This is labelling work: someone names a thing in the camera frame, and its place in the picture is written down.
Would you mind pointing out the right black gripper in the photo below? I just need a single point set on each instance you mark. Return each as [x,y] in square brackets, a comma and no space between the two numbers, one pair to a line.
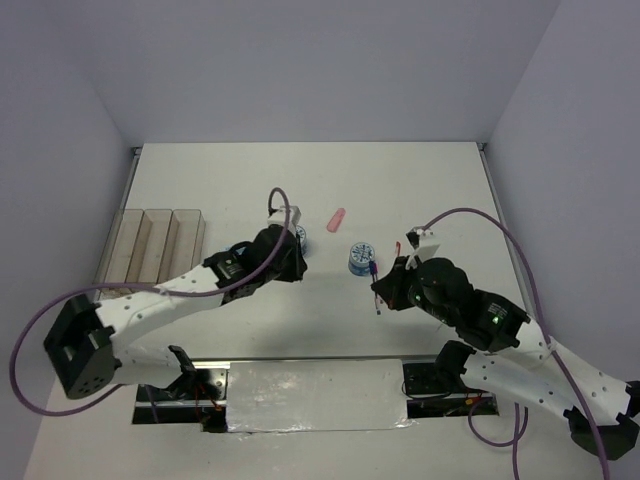
[389,285]

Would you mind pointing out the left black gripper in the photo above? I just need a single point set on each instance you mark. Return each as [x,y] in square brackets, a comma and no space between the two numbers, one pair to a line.
[298,266]

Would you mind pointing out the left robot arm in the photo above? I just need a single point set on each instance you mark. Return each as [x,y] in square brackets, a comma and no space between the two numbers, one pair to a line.
[91,344]

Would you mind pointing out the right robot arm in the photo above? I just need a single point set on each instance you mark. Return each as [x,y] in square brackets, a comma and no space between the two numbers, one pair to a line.
[501,349]

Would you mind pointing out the left blue jar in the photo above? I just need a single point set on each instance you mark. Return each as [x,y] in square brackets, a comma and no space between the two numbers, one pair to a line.
[302,237]

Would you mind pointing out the blue jar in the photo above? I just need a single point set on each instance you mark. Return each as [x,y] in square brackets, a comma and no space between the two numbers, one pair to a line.
[361,258]
[302,237]

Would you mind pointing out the right blue jar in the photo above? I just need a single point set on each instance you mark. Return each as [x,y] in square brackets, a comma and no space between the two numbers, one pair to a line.
[361,258]

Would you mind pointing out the pink eraser case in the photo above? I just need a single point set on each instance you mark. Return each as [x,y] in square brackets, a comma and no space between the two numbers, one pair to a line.
[335,221]

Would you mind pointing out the silver taped cover plate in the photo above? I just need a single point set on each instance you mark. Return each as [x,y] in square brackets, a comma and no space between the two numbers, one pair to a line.
[316,396]

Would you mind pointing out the clear compartment organizer tray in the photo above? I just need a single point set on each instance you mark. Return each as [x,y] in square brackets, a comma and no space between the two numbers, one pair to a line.
[149,247]

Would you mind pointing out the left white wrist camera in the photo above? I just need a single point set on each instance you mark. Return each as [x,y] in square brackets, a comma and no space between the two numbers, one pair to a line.
[285,217]

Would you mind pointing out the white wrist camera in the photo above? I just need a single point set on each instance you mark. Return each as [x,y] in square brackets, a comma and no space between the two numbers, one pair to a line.
[285,217]
[425,245]

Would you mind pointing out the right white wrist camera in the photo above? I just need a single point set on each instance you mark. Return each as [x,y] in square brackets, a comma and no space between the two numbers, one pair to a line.
[425,245]

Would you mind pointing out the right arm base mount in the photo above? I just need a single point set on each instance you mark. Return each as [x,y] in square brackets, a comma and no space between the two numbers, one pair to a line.
[433,387]

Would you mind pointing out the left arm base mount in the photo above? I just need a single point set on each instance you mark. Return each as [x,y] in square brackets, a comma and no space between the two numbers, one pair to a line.
[197,395]

